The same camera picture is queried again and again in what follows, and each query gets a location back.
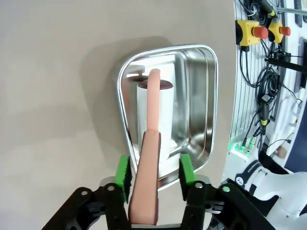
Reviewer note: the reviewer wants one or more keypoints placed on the small brown box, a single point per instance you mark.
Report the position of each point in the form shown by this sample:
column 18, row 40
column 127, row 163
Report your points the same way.
column 281, row 152

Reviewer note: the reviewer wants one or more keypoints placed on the white plastic panel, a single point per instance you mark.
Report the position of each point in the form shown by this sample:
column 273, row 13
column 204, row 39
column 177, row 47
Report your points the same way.
column 285, row 115

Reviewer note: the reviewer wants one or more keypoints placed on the large yellow emergency stop button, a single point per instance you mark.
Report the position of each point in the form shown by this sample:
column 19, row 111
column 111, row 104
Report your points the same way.
column 245, row 33

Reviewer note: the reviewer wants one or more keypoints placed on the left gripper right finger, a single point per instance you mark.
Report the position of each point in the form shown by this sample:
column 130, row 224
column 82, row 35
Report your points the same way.
column 188, row 170

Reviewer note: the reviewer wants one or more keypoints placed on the black mounting bar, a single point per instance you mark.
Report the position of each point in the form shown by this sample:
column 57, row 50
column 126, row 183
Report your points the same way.
column 287, row 64

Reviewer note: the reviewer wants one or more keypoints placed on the stainless steel rectangular container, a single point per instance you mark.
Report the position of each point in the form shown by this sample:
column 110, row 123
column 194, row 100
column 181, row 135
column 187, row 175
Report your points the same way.
column 199, row 95

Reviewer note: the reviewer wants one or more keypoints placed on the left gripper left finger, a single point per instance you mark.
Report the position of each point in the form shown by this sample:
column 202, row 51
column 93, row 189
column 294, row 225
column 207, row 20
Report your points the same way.
column 122, row 172

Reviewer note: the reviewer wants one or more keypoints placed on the small yellow emergency stop button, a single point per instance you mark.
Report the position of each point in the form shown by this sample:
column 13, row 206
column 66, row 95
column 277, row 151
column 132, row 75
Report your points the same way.
column 275, row 31

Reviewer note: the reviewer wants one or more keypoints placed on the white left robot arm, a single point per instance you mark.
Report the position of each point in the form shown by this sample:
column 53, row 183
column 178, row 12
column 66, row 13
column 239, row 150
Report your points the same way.
column 259, row 177

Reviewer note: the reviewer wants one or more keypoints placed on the pink spatula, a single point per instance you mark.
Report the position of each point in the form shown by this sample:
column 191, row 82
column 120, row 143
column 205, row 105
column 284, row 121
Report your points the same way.
column 146, row 179

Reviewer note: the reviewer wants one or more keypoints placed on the aluminium table frame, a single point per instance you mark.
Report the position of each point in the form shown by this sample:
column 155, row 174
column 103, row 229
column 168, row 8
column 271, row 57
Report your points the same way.
column 237, row 107

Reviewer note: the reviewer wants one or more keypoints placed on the dark blue cabinet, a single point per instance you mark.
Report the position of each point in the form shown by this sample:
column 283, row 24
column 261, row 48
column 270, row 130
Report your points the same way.
column 299, row 143

